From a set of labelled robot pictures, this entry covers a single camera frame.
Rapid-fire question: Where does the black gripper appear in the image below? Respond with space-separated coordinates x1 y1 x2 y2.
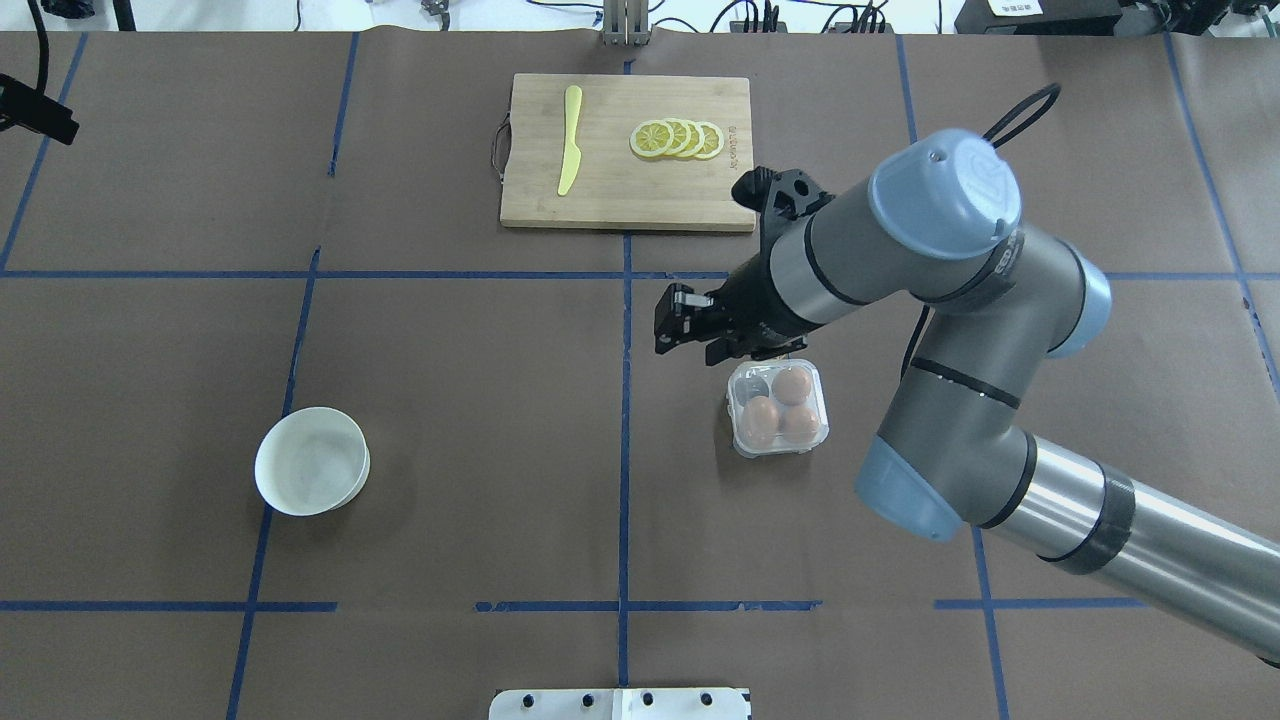
654 255 813 366

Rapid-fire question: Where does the brown egg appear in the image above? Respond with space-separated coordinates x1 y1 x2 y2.
771 366 814 406
780 405 823 445
740 396 781 451

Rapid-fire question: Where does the clear plastic egg box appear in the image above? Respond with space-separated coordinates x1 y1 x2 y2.
724 357 829 457

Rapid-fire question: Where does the white paper bowl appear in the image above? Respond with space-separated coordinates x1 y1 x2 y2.
253 407 371 518

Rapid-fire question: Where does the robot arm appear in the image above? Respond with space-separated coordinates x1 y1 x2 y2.
653 129 1279 666

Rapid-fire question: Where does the wooden cutting board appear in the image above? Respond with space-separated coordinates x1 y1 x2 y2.
500 73 756 233

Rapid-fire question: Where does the lemon slice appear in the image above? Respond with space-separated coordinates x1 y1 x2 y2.
628 120 676 158
662 117 685 158
692 122 724 160
675 120 705 158

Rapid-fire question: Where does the yellow plastic knife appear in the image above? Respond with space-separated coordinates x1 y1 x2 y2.
557 85 584 197

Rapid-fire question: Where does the black computer case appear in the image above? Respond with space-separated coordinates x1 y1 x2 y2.
954 1 1123 36

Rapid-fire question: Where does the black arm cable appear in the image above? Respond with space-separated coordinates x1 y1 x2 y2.
900 82 1062 380
26 0 51 97

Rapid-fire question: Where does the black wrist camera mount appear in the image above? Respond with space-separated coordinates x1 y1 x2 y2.
731 167 836 243

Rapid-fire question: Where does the aluminium frame post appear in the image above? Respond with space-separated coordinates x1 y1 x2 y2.
602 0 652 47

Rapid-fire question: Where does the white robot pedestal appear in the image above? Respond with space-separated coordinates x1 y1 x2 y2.
488 685 753 719

